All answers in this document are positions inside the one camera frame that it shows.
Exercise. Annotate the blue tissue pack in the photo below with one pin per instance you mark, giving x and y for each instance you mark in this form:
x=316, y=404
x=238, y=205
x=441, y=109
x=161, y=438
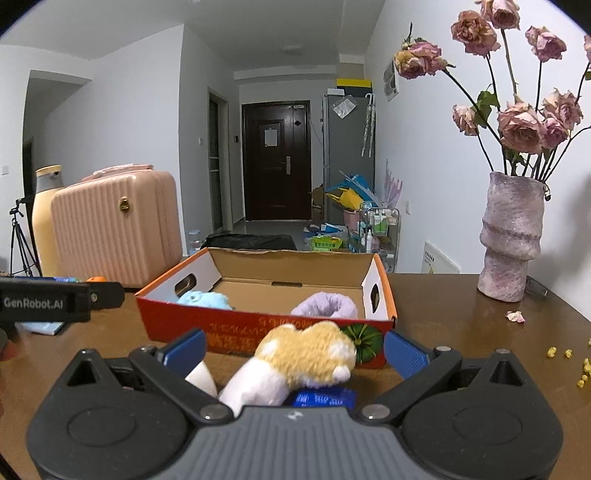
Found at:
x=323, y=397

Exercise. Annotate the purple textured vase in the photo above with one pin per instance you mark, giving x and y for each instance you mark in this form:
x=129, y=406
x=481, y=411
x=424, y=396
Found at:
x=508, y=240

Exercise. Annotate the white wall panel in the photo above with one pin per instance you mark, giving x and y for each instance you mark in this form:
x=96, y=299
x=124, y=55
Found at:
x=390, y=81

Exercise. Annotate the grey refrigerator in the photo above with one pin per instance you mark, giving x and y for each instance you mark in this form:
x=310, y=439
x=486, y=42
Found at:
x=341, y=147

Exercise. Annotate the pink fallen petal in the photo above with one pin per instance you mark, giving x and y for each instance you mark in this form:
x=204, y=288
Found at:
x=515, y=316

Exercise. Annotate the dark wooden door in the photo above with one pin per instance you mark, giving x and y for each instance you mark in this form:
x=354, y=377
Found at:
x=258, y=184

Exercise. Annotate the blue plush toy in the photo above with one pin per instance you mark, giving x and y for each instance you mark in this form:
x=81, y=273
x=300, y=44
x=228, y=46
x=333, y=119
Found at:
x=207, y=300

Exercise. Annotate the bunch of dried pink roses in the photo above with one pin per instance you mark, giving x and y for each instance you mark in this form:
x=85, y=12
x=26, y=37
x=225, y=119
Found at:
x=521, y=124

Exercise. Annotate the orange cardboard box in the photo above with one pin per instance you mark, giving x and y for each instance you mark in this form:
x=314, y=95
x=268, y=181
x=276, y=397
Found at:
x=277, y=277

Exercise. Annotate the white board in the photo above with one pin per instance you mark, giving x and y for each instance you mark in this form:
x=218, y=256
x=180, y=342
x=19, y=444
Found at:
x=438, y=261

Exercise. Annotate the side door frame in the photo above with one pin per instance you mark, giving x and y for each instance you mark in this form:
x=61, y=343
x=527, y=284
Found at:
x=214, y=161

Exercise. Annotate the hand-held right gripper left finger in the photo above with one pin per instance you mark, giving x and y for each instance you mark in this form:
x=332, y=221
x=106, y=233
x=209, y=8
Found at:
x=184, y=353

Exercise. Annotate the clear plastic bottle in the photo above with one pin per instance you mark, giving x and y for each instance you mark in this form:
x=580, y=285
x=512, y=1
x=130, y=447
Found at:
x=194, y=242

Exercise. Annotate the yellow crumbs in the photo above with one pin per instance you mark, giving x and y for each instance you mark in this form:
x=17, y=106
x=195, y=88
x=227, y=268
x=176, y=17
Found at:
x=551, y=353

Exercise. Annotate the purple wall decoration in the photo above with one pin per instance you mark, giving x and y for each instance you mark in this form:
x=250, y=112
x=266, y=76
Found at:
x=393, y=184

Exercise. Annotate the black tripod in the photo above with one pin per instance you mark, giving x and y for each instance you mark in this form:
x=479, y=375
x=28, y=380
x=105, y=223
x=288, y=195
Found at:
x=18, y=230

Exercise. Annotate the black bag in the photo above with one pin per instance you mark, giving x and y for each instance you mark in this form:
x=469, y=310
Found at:
x=249, y=241

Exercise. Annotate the white paper notice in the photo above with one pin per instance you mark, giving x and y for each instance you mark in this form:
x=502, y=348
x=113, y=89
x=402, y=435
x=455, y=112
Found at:
x=271, y=137

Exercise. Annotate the pink folded cloth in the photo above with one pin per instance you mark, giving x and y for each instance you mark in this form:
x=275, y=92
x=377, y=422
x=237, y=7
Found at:
x=115, y=170

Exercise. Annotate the yellow and black box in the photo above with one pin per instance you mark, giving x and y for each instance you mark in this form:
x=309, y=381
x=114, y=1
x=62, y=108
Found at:
x=353, y=84

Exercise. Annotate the green packet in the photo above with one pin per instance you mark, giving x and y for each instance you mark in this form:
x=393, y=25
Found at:
x=328, y=243

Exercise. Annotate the orange fruit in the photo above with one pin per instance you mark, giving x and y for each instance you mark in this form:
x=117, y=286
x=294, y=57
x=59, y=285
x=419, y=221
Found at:
x=96, y=279

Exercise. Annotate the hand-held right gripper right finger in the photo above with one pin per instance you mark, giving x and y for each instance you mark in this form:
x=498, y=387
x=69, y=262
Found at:
x=406, y=354

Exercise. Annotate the large yellow bottle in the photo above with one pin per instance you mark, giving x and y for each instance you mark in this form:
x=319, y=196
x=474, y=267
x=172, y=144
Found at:
x=44, y=221

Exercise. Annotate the brown carton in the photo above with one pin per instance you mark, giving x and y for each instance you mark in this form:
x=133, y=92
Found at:
x=318, y=198

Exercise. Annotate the white folded umbrella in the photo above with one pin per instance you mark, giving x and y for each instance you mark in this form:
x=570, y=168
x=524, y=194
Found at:
x=368, y=124

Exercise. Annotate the pink bucket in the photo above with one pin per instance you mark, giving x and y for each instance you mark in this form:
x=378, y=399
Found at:
x=351, y=219

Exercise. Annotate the metal trolley cart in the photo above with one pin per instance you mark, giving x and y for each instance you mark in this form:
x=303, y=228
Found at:
x=383, y=221

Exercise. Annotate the person's left hand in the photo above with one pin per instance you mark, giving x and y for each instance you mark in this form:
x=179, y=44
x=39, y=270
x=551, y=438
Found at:
x=8, y=351

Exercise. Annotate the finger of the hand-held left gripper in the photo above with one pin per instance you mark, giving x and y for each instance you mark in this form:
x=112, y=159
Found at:
x=108, y=296

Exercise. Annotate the clear plastic bag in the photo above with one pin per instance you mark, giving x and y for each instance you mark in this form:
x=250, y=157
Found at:
x=343, y=107

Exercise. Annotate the yellow and white plush toy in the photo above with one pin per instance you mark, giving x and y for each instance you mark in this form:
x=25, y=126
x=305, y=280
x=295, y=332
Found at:
x=300, y=355

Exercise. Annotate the light blue book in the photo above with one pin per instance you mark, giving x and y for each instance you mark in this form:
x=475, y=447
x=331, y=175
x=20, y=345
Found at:
x=41, y=327

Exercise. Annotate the pink suitcase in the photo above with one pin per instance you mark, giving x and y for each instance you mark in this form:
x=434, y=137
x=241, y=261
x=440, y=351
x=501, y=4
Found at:
x=115, y=230

